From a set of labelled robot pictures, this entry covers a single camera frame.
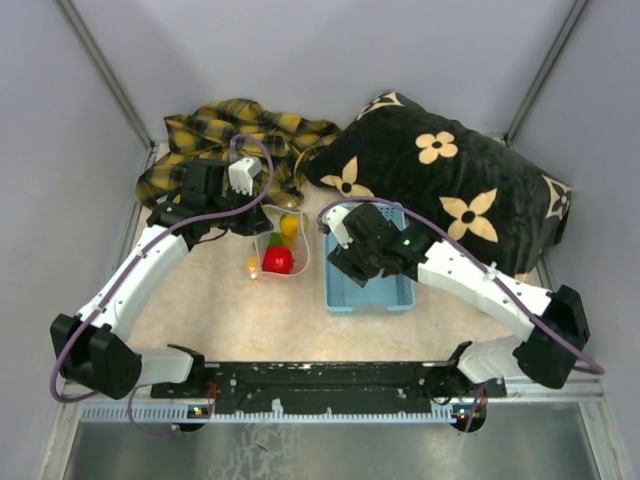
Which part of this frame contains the light blue plastic basket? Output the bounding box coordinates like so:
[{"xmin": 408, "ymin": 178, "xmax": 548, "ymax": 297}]
[{"xmin": 323, "ymin": 201, "xmax": 415, "ymax": 315}]

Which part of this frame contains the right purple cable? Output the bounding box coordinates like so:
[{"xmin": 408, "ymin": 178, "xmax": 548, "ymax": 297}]
[{"xmin": 317, "ymin": 197, "xmax": 606, "ymax": 434}]

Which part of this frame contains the green orange mango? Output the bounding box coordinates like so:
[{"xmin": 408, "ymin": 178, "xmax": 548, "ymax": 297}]
[{"xmin": 267, "ymin": 232, "xmax": 294, "ymax": 250}]

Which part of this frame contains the clear zip top bag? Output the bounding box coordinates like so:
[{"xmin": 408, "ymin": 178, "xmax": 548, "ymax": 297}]
[{"xmin": 247, "ymin": 205, "xmax": 310, "ymax": 279}]

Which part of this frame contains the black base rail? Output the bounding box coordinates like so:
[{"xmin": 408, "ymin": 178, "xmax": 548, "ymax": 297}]
[{"xmin": 151, "ymin": 362, "xmax": 478, "ymax": 415}]

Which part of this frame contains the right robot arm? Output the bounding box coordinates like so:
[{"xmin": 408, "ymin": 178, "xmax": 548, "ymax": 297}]
[{"xmin": 318, "ymin": 200, "xmax": 590, "ymax": 396}]

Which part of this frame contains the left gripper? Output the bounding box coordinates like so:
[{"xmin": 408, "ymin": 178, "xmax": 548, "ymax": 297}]
[{"xmin": 207, "ymin": 184, "xmax": 273, "ymax": 236}]

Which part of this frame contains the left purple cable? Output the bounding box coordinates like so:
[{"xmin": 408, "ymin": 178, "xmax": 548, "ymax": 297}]
[{"xmin": 49, "ymin": 133, "xmax": 275, "ymax": 439}]

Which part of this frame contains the yellow plaid shirt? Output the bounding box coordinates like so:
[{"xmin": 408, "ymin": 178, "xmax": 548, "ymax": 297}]
[{"xmin": 135, "ymin": 98, "xmax": 342, "ymax": 209}]

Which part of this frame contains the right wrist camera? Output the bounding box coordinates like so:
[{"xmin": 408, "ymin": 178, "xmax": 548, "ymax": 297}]
[{"xmin": 320, "ymin": 206, "xmax": 353, "ymax": 249}]

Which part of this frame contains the red apple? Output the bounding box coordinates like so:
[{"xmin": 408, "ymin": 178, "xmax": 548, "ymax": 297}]
[{"xmin": 262, "ymin": 246, "xmax": 294, "ymax": 274}]

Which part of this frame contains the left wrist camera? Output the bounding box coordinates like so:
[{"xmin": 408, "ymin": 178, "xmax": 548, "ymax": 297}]
[{"xmin": 228, "ymin": 157, "xmax": 262, "ymax": 196}]

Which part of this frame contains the purple cable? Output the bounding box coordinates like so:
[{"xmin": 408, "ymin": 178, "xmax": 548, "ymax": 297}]
[
  {"xmin": 49, "ymin": 133, "xmax": 275, "ymax": 439},
  {"xmin": 317, "ymin": 197, "xmax": 606, "ymax": 434}
]

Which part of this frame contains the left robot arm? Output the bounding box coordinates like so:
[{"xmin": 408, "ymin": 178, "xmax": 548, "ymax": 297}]
[{"xmin": 50, "ymin": 157, "xmax": 272, "ymax": 400}]

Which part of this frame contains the black floral pillow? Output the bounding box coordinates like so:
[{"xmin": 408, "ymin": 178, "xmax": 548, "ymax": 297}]
[{"xmin": 301, "ymin": 90, "xmax": 572, "ymax": 279}]

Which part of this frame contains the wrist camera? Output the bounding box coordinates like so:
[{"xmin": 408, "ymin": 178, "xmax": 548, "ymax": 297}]
[
  {"xmin": 320, "ymin": 206, "xmax": 353, "ymax": 249},
  {"xmin": 228, "ymin": 157, "xmax": 262, "ymax": 196}
]

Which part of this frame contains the orange yellow fruit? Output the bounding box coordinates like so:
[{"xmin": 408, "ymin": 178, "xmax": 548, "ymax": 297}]
[{"xmin": 279, "ymin": 214, "xmax": 300, "ymax": 239}]

